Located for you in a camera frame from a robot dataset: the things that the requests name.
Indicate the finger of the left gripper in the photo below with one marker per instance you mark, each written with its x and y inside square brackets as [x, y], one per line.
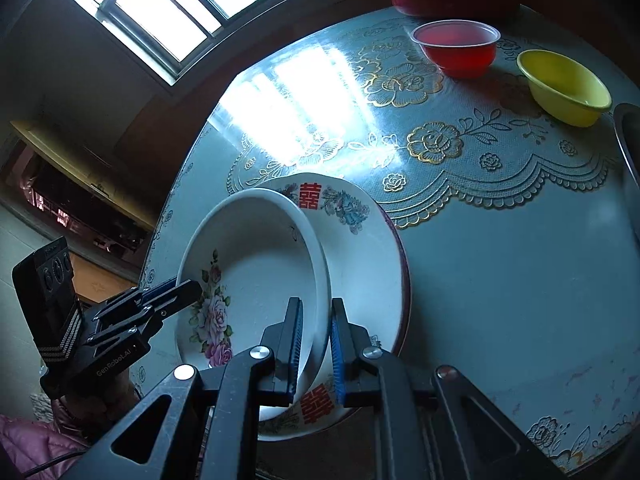
[149, 293]
[122, 312]

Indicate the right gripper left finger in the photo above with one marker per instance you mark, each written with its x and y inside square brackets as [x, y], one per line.
[202, 424]

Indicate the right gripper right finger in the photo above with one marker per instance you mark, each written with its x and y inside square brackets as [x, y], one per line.
[428, 425]

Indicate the small white rose dish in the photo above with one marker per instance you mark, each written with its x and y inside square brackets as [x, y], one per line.
[251, 254]

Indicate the white plate red characters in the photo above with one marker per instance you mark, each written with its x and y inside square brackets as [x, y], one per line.
[363, 263]

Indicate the yellow bowl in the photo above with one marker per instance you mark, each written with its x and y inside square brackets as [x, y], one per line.
[564, 88]

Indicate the stainless steel bowl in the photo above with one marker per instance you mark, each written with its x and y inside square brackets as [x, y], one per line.
[626, 126]

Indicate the red plastic bowl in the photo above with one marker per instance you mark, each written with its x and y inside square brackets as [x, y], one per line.
[461, 49]

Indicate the large purple floral plate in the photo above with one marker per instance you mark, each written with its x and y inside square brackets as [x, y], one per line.
[405, 285]

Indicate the person left hand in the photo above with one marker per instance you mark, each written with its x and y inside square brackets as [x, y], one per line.
[92, 410]

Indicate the wooden cabinet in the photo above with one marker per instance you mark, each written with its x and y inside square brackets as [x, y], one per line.
[60, 188]

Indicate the pink jacket left sleeve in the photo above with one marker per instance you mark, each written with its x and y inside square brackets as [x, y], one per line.
[39, 450]

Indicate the floral plastic tablecloth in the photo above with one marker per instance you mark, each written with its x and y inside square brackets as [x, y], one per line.
[524, 265]

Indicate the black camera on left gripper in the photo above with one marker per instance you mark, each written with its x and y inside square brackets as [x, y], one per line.
[43, 283]

